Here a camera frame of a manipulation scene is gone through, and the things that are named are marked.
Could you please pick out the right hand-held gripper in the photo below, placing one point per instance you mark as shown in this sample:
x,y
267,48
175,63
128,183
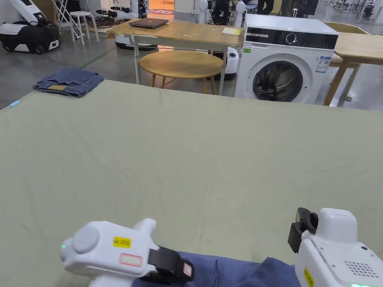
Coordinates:
x,y
332,254

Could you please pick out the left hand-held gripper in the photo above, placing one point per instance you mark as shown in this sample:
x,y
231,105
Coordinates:
x,y
98,248

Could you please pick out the dark blue shirt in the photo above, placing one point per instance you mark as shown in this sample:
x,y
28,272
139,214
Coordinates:
x,y
239,273

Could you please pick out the bed with pale green sheet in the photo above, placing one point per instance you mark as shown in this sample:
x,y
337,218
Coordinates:
x,y
179,149

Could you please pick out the white washing machine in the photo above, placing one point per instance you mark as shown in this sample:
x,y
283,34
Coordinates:
x,y
278,65

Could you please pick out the folded blue jeans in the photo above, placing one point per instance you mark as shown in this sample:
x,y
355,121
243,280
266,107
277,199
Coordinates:
x,y
70,82

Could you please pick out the white humanoid robot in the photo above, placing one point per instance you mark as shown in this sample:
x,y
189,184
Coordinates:
x,y
232,59

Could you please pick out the small light blue marker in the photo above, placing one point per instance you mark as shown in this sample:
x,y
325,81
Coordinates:
x,y
14,104

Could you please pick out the white robot with arms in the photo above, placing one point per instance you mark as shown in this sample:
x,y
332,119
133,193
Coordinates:
x,y
127,41

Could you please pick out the black and white wheeled robot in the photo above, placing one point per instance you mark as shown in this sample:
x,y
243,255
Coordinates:
x,y
28,33

